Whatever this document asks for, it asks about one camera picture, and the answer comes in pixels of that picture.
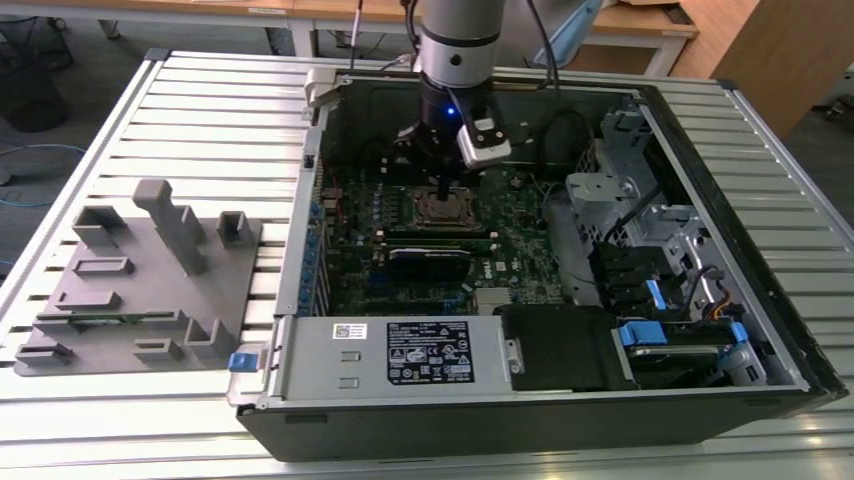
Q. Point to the green motherboard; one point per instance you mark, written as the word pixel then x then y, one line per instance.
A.
pixel 533 250

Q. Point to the square silver CPU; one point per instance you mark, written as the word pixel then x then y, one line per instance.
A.
pixel 460 210

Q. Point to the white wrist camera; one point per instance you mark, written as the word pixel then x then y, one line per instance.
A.
pixel 487 155

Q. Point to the hard disk in blue carrier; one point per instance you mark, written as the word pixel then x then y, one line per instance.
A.
pixel 643 334

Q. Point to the grey parts rack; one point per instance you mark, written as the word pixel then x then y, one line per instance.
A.
pixel 153 300

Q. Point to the silver disk bay cage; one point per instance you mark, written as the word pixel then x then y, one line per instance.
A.
pixel 593 190

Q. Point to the blue expansion slot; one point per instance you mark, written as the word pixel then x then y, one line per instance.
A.
pixel 375 276

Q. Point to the silver chipset heatsink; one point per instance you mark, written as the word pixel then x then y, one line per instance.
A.
pixel 493 296

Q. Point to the black disk bay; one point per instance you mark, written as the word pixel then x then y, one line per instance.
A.
pixel 620 270

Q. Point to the black graphics card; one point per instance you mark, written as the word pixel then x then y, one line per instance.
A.
pixel 427 267

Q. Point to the RAM stick in slot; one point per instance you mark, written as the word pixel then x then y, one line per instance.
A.
pixel 433 243

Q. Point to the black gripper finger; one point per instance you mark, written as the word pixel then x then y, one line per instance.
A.
pixel 409 140
pixel 448 187

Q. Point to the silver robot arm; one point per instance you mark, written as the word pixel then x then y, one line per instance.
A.
pixel 460 45

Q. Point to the green RAM stick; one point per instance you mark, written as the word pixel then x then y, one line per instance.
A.
pixel 100 318

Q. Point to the black mesh basket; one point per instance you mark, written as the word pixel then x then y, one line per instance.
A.
pixel 33 45

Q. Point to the wooden cabinet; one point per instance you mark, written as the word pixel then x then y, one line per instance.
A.
pixel 767 50

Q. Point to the silver power supply unit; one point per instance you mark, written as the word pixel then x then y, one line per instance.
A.
pixel 320 380

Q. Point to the wooden desk white frame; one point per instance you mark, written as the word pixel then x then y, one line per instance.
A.
pixel 633 22
pixel 200 7

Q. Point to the black bin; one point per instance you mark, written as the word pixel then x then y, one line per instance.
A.
pixel 36 105

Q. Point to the blue case latch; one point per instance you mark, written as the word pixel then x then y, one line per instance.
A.
pixel 241 363

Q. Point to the blue carrier tab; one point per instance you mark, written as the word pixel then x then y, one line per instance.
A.
pixel 655 295

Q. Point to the black PC case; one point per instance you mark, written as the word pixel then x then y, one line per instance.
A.
pixel 467 435

